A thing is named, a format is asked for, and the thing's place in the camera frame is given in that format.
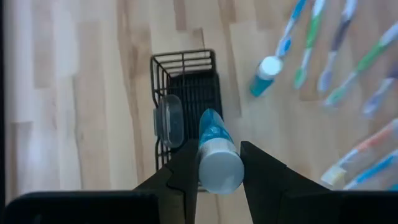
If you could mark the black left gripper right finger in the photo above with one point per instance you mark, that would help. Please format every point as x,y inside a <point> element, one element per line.
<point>264,180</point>

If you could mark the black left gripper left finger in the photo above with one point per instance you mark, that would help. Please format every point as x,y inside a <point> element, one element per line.
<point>180,174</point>

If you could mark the blue toothpaste tube white cap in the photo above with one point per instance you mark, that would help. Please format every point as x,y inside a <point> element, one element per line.
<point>264,77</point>
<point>217,161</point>

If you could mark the orange and white toothbrush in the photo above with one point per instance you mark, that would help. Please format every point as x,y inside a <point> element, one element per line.
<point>373,140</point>

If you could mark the green and white toothbrush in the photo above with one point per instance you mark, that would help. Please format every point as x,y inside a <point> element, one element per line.
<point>367,59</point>
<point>312,31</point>

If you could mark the clear plastic case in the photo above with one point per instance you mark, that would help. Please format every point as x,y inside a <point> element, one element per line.
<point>169,121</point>

